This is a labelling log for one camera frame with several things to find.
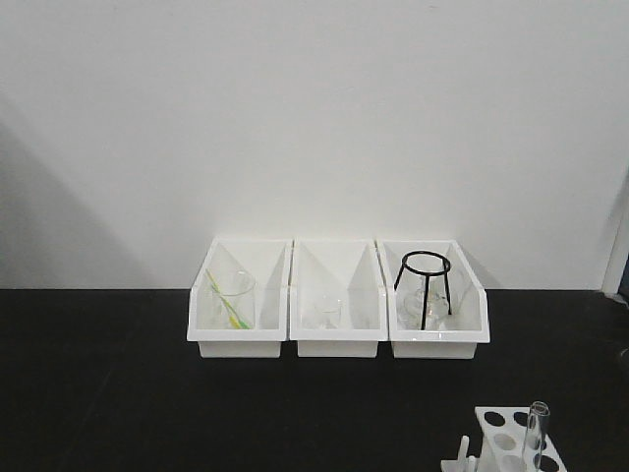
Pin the middle white storage bin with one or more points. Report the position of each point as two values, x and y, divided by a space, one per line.
348 270

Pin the white storage bin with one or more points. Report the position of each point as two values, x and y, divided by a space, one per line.
269 262
348 270
467 326

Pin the black wire tripod stand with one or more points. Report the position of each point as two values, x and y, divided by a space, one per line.
427 266

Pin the small clear glass beaker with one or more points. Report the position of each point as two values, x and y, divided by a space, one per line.
326 313

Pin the clear glass flask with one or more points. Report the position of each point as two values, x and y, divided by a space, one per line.
417 314

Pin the right white storage bin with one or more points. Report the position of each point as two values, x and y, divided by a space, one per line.
467 326

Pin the clear glass test tube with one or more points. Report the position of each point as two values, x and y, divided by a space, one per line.
534 439

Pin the left white storage bin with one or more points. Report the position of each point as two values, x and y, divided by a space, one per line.
269 262

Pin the white test tube rack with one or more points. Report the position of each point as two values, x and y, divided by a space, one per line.
503 430

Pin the glass beaker with stirrer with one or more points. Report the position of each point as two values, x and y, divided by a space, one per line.
231 301

